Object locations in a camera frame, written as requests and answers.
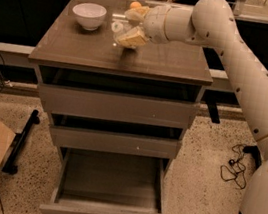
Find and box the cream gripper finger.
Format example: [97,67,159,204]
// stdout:
[124,4,150,22]
[116,26,148,49]

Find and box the black stand leg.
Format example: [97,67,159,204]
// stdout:
[1,110,40,175]
[244,145,262,169]

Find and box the black cable on floor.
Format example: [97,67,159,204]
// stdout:
[217,141,253,191]

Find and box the orange fruit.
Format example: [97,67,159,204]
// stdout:
[129,1,142,9]

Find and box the grey middle drawer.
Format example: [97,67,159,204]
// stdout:
[49,114,183,159]

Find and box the grey bottom drawer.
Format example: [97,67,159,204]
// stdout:
[40,149,165,214]

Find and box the clear plastic bottle white cap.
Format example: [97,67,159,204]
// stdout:
[111,20,134,49]

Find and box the white ceramic bowl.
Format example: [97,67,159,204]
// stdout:
[72,3,107,31]

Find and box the black stand leg right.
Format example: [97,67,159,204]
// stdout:
[244,145,262,169]

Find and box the grey drawer cabinet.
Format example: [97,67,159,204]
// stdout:
[14,0,225,178]

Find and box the black stand leg left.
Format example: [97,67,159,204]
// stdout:
[1,110,40,175]

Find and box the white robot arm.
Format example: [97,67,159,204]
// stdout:
[118,0,268,214]

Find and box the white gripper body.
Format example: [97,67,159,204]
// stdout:
[143,5,171,44]

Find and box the grey top drawer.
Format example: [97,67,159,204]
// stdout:
[38,67,199,129]

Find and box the grey drawer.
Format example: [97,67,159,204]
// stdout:
[38,67,199,129]
[49,114,183,159]
[40,149,165,214]

